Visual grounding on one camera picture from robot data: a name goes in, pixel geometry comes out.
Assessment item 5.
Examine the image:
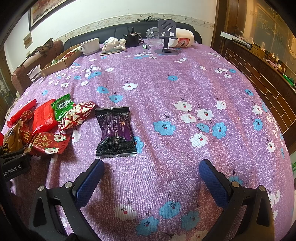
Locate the gold brown sesame snack packet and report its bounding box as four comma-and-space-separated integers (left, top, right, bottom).
3, 120, 23, 154

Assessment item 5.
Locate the plain red snack packet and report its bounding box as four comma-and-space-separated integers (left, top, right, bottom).
32, 99, 57, 135

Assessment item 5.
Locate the green snack packet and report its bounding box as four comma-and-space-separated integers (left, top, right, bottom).
51, 93, 75, 121

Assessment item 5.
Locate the red floral snack packet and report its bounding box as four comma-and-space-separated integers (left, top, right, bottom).
25, 133, 71, 156

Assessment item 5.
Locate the long red snack stick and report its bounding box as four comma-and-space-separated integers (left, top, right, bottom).
7, 99, 37, 128

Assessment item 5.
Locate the brown armchair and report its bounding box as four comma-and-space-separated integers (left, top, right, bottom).
11, 38, 64, 95

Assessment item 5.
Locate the red white patterned snack packet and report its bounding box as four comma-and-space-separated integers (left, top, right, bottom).
58, 101, 96, 133

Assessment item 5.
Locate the clear plastic cup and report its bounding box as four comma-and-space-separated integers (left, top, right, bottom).
27, 65, 42, 83

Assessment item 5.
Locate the dark purple snack packet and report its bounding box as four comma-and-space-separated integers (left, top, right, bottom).
95, 106, 137, 158

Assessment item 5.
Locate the cardboard snack box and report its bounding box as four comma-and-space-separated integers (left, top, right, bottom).
41, 44, 82, 77

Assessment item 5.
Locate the white ceramic mug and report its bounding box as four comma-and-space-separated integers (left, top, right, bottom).
78, 38, 100, 56

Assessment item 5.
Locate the purple floral tablecloth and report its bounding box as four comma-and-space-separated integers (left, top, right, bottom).
11, 44, 294, 240

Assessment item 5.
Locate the small black pot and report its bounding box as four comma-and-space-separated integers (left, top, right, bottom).
125, 27, 142, 48

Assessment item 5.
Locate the dark wooden cabinet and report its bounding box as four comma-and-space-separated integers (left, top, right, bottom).
211, 1, 295, 154

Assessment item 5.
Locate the black leather sofa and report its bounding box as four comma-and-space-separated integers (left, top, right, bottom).
63, 21, 202, 50

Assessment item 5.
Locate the clear plastic bowl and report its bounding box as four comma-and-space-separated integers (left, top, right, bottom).
145, 27, 164, 46

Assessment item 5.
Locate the white plastic jar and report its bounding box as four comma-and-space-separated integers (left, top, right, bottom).
168, 28, 194, 48

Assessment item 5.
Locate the black phone stand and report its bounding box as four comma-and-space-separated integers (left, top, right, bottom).
154, 19, 178, 56

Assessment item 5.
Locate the framed wall picture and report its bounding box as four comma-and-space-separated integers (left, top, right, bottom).
28, 0, 74, 31

